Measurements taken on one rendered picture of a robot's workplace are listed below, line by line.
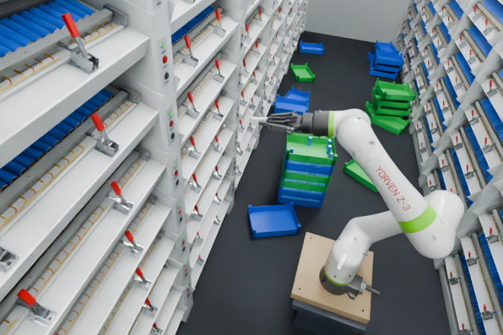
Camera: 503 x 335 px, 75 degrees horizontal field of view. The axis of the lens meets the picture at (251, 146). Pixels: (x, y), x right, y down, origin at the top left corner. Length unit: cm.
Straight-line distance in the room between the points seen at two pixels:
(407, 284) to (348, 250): 81
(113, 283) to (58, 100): 56
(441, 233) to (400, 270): 108
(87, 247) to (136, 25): 49
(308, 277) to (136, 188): 99
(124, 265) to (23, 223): 41
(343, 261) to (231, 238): 86
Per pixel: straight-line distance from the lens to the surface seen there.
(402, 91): 347
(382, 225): 146
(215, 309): 188
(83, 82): 61
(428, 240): 118
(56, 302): 78
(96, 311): 96
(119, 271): 100
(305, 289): 161
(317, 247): 173
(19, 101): 57
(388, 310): 208
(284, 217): 221
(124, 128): 79
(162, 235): 123
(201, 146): 131
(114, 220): 86
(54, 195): 68
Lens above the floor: 172
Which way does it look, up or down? 40 degrees down
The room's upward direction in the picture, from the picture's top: 6 degrees clockwise
